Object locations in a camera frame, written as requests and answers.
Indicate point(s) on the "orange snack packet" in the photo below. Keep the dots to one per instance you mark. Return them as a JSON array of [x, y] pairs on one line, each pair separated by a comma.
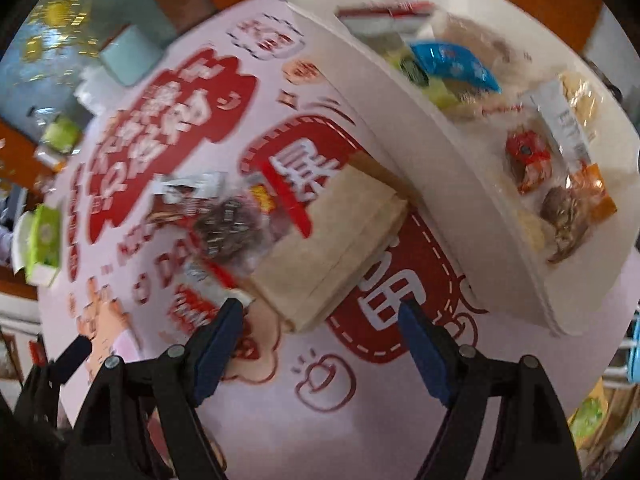
[[595, 195]]

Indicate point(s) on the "red and white snack packet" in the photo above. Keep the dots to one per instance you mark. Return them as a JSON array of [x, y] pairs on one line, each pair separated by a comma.
[[185, 192]]

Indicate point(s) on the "yellow green package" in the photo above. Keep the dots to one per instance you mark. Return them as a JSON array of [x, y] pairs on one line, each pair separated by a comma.
[[592, 410]]

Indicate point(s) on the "clear rice cracker packet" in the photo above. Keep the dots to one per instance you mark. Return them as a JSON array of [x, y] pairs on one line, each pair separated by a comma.
[[582, 97]]

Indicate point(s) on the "green tissue box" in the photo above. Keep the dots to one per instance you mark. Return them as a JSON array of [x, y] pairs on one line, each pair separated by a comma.
[[45, 240]]

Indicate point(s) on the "printed pink tablecloth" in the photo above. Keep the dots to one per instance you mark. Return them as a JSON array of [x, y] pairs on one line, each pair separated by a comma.
[[310, 410]]

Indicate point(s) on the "beige bag with red label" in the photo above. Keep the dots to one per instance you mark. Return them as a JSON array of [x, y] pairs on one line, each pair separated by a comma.
[[340, 245]]

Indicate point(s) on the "blue snack packet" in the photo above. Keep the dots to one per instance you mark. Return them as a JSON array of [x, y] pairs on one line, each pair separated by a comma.
[[450, 66]]

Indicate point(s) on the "pale nougat cracker packet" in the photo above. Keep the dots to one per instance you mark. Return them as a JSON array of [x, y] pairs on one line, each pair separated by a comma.
[[529, 230], [470, 30]]

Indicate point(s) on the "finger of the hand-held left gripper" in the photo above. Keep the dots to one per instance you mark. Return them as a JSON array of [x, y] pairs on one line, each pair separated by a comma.
[[72, 360]]

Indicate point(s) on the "red lettered biscuit packet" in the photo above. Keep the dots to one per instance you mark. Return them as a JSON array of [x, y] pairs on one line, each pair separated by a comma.
[[192, 307]]

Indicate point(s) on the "yellow green snack packet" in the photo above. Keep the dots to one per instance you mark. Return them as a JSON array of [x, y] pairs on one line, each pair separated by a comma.
[[440, 92]]

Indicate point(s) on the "silver white snack packet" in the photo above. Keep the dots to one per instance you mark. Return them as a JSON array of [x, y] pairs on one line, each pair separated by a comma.
[[560, 117]]

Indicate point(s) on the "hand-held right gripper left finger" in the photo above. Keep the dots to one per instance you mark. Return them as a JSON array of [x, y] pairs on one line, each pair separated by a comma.
[[217, 355]]

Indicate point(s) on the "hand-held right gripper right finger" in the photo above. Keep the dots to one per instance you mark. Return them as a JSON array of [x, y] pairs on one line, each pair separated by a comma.
[[425, 355]]

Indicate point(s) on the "red white grey snack packet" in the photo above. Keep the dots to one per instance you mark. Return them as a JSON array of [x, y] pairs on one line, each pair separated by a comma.
[[385, 15]]

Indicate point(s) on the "mint green canister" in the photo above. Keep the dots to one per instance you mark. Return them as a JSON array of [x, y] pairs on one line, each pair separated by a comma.
[[132, 55]]

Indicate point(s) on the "clear packet of brown snack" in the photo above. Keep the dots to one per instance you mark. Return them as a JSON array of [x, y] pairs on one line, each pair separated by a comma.
[[565, 220]]

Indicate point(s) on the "small red snack packet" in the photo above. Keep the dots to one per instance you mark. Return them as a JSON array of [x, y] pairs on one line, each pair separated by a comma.
[[527, 160]]

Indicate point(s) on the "metal can with orange base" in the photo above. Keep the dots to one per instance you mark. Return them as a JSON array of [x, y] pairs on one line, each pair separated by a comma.
[[48, 156]]

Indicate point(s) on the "white plastic bin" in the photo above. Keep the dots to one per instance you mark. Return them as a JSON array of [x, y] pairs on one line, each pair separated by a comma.
[[425, 160]]

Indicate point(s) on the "clear packet of dark seeds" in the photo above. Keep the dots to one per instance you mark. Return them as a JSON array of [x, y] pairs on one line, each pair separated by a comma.
[[225, 230]]

